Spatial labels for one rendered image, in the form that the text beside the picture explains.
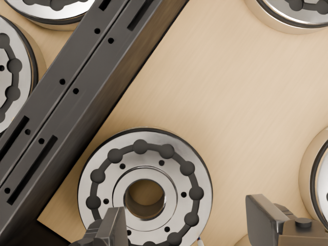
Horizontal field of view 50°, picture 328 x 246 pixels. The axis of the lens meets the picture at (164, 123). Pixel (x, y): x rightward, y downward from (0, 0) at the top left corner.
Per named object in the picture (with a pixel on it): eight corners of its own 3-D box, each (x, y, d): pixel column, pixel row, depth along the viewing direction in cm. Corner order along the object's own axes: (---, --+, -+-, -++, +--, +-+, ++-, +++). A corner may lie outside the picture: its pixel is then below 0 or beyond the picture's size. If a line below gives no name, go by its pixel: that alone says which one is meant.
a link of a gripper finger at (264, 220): (276, 283, 12) (248, 239, 16) (295, 281, 12) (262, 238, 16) (271, 221, 12) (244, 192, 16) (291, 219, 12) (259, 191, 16)
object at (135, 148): (153, 286, 27) (153, 291, 27) (51, 204, 27) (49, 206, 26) (238, 187, 27) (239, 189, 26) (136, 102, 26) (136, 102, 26)
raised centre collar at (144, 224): (149, 242, 26) (149, 246, 26) (98, 201, 26) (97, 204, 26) (191, 193, 26) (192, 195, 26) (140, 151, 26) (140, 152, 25)
